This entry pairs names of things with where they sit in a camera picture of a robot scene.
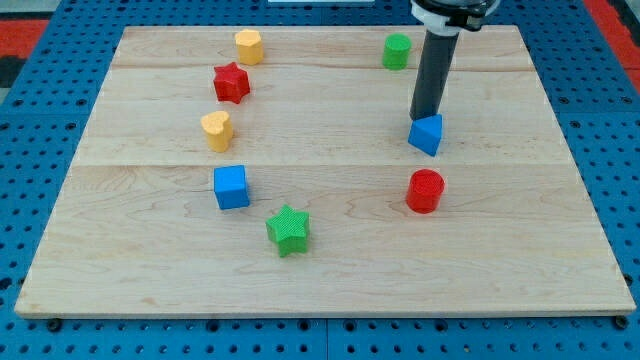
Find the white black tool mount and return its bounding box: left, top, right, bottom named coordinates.
left=410, top=0, right=500, bottom=36

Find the green cylinder block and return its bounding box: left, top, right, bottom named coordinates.
left=382, top=33, right=412, bottom=70

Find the red cylinder block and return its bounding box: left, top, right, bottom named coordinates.
left=405, top=169, right=445, bottom=214

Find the green star block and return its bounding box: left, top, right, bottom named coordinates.
left=265, top=204, right=310, bottom=257

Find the red star block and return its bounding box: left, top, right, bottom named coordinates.
left=213, top=62, right=251, bottom=104

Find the wooden board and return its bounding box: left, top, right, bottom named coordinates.
left=15, top=26, right=636, bottom=319

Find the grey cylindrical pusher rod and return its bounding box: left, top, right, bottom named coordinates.
left=410, top=31, right=458, bottom=121

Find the blue cube block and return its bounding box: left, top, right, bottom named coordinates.
left=213, top=165, right=250, bottom=210

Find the yellow heart block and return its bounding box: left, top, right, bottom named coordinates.
left=200, top=111, right=234, bottom=153

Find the yellow hexagon block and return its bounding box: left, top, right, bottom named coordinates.
left=234, top=29, right=264, bottom=65

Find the blue triangle block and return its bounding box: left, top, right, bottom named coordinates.
left=408, top=114, right=443, bottom=157

